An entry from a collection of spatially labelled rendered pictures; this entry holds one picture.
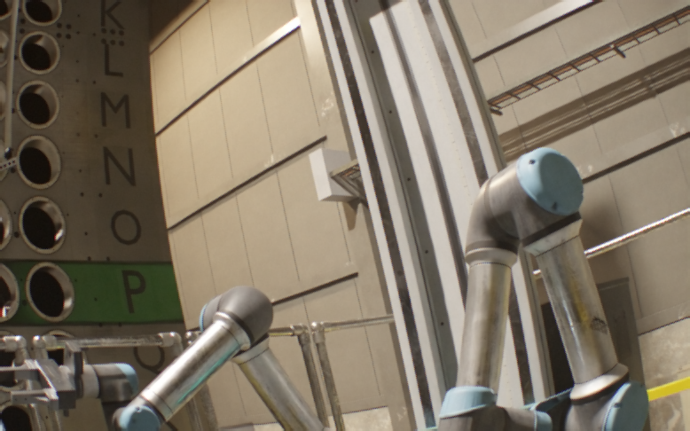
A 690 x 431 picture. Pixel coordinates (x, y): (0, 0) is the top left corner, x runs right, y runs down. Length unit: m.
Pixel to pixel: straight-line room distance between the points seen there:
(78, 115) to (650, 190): 5.85
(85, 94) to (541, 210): 2.46
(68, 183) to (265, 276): 7.98
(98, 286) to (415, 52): 1.73
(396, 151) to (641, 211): 5.87
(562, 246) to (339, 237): 8.62
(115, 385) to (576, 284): 0.91
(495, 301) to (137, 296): 2.05
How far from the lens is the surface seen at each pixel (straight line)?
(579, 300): 1.06
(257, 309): 1.40
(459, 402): 0.91
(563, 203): 1.03
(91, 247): 2.88
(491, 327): 1.10
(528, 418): 0.98
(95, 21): 3.41
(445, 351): 1.53
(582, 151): 7.63
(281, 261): 10.42
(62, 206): 2.88
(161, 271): 3.04
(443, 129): 1.54
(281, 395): 1.54
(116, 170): 3.08
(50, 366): 1.39
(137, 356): 2.87
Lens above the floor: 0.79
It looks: 14 degrees up
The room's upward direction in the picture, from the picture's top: 13 degrees counter-clockwise
